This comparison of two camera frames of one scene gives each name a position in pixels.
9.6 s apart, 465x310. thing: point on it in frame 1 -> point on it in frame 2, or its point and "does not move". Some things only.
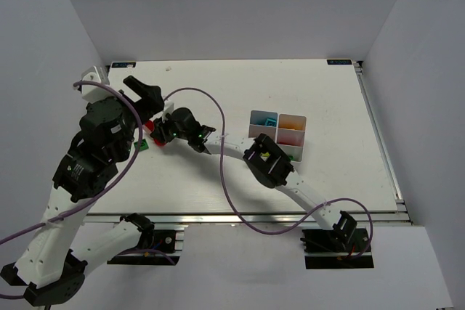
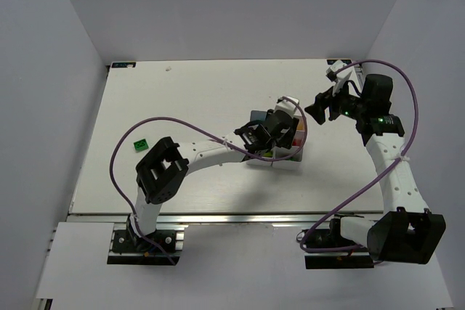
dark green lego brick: x=143 y=145 does not move
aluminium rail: x=275 y=221 does not move
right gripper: x=160 y=132 -> x=328 y=105
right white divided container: x=290 y=136 does not move
